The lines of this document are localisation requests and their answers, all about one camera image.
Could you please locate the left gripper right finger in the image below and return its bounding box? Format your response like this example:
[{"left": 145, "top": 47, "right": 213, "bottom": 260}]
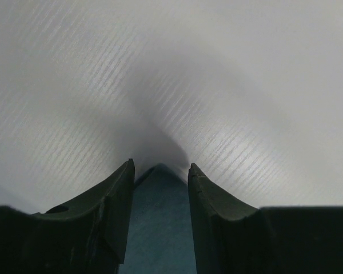
[{"left": 188, "top": 164, "right": 343, "bottom": 273}]

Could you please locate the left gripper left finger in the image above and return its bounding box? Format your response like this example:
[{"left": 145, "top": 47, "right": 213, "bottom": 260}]
[{"left": 0, "top": 160, "right": 135, "bottom": 273}]

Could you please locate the teal grey t-shirt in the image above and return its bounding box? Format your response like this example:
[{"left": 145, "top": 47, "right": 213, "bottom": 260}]
[{"left": 119, "top": 164, "right": 196, "bottom": 274}]

